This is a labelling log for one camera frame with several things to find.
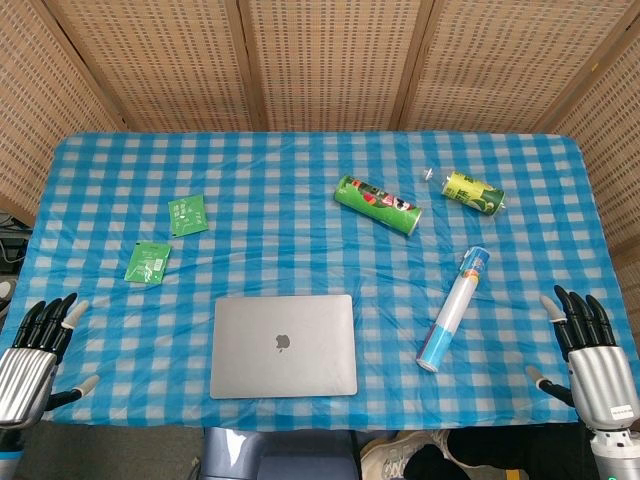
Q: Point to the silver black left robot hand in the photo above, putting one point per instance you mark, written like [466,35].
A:
[25,370]

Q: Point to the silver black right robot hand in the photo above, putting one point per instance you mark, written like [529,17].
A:
[600,380]

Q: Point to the silver laptop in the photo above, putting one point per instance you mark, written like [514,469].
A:
[250,360]

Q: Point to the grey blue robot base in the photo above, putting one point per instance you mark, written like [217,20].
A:
[280,455]

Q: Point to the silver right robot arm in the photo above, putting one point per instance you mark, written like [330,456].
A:
[617,455]

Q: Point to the grey shoe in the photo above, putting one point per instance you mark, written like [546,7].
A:
[6,292]

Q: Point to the black trousers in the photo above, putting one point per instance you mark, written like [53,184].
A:
[500,455]

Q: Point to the blue white tube roll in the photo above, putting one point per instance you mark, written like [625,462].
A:
[455,310]

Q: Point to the green sachet with white label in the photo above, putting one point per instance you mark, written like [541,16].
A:
[147,262]

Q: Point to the green tea sachet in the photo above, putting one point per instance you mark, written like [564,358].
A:
[188,216]

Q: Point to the grey white sneaker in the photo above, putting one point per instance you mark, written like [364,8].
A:
[387,460]

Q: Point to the yellow-green snack can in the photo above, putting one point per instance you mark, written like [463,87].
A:
[470,192]

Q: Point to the green chips can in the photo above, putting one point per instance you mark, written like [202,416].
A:
[380,205]

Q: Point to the blue white checked tablecloth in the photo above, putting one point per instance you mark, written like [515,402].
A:
[280,210]

